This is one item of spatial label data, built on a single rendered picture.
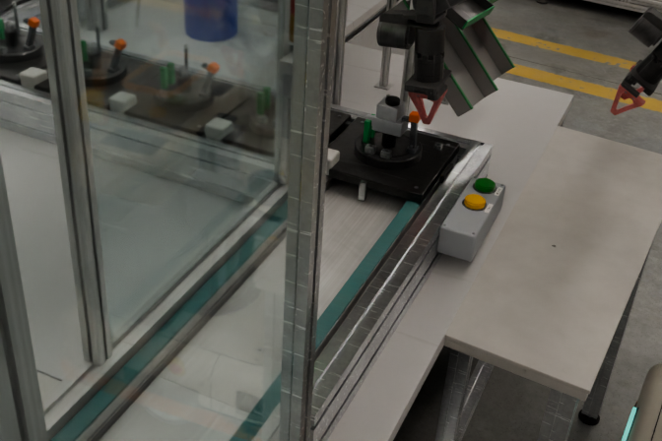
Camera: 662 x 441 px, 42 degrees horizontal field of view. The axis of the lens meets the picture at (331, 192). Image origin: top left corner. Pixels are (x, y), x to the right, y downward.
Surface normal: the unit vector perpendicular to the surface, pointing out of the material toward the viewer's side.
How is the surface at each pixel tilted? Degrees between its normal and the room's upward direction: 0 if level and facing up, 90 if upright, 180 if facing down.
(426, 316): 0
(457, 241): 90
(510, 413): 0
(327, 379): 0
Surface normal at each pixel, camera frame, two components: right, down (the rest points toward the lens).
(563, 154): 0.06, -0.85
